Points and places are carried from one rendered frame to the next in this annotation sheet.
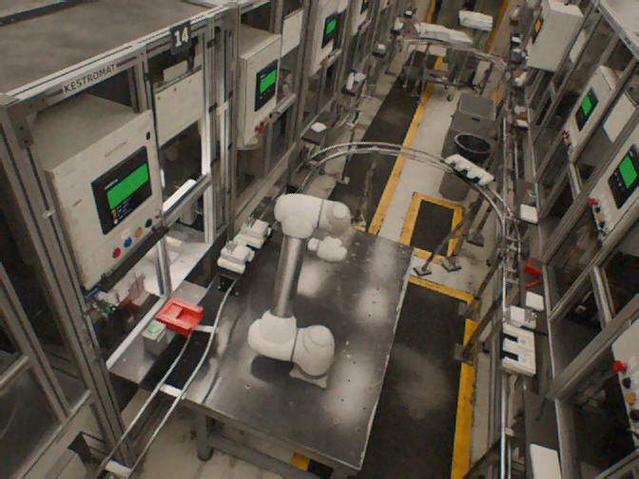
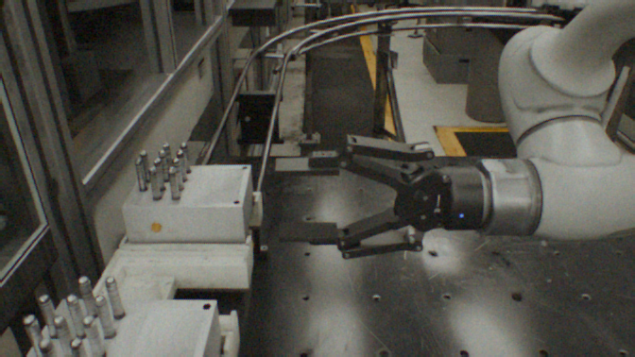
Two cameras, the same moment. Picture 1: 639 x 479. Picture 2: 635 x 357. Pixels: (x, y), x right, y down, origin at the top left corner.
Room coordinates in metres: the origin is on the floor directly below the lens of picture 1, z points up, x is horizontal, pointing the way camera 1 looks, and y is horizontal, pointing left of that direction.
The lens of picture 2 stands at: (1.35, 0.33, 1.21)
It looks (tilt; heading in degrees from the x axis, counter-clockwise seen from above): 29 degrees down; 349
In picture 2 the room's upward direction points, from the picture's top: straight up
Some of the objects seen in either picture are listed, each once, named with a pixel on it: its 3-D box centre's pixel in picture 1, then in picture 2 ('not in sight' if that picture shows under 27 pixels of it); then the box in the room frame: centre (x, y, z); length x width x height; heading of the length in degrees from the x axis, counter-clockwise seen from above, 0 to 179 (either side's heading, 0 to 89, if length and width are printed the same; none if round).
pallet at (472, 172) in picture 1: (467, 172); (584, 10); (3.08, -1.03, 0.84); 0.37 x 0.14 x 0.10; 47
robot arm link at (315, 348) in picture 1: (315, 347); not in sight; (1.19, -0.07, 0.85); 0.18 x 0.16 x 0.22; 89
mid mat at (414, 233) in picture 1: (433, 226); (505, 164); (3.41, -1.03, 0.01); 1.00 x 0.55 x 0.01; 169
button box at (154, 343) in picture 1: (153, 336); not in sight; (0.99, 0.59, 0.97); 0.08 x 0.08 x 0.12; 79
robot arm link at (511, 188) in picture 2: (314, 246); (498, 197); (1.80, 0.03, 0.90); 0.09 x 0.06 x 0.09; 171
